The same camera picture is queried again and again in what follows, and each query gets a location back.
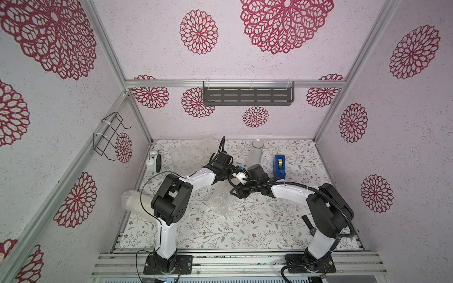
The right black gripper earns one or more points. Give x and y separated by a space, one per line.
239 190

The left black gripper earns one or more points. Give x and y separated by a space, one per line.
231 168

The clear glass vase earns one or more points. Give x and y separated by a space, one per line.
255 153

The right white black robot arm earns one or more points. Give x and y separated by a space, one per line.
332 216

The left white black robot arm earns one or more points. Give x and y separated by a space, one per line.
172 198

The blue tape dispenser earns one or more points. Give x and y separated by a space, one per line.
279 166

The grey slotted wall shelf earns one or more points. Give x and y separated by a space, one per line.
247 96

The black handled brush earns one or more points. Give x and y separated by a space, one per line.
310 226

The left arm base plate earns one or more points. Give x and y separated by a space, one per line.
176 264

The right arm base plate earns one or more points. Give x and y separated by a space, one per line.
306 263

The black wire wall basket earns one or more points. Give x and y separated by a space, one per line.
113 143

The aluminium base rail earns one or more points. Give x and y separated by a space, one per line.
228 264

